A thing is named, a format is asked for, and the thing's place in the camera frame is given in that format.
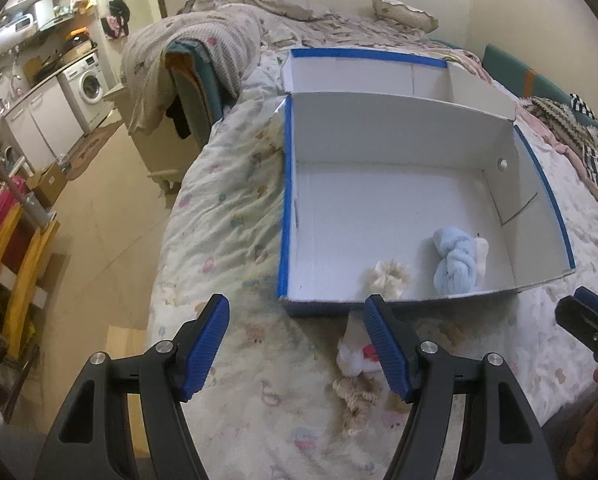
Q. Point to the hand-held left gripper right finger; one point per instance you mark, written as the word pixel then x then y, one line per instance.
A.
pixel 386 345

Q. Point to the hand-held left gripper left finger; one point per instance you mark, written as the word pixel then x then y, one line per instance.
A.
pixel 206 345

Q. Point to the white and red plush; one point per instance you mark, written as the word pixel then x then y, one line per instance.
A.
pixel 353 357

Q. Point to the white blue-edged cardboard box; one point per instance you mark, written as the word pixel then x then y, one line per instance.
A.
pixel 394 200

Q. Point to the person's right hand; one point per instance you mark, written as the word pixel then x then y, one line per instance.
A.
pixel 591 430

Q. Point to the light blue knotted cloth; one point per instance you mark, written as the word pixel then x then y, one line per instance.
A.
pixel 454 265

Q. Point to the pink blanket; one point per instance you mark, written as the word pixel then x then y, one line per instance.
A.
pixel 544 135

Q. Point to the knitted patterned blanket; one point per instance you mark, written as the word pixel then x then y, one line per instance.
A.
pixel 554 117

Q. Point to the yellow rack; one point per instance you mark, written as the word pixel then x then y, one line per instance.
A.
pixel 24 275

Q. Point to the brown cardboard box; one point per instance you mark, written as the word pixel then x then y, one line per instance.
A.
pixel 49 185

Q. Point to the black hanging cloth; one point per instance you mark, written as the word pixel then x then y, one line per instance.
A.
pixel 180 120

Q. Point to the brown door mat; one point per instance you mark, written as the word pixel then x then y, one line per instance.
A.
pixel 94 147

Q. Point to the red bin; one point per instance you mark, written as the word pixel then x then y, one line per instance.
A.
pixel 6 230

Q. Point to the teal headboard with orange stripe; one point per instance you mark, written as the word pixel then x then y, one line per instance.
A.
pixel 509 67

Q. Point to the white kitchen cabinet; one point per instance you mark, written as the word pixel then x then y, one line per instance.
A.
pixel 44 120

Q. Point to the white washing machine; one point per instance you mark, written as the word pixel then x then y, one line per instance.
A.
pixel 86 87

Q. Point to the beige draped blanket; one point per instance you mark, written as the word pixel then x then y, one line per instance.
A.
pixel 149 60

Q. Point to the pink hanging garment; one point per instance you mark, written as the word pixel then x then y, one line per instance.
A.
pixel 115 27

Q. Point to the beige pillow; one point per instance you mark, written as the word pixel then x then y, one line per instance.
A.
pixel 404 12

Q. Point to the beige rumpled duvet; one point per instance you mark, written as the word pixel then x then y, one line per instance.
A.
pixel 299 15

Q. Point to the black hanging garment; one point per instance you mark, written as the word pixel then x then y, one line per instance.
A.
pixel 119 7

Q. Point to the range hood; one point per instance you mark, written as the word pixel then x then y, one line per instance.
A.
pixel 51 15

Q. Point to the white water heater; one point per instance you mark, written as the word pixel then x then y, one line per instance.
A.
pixel 11 35

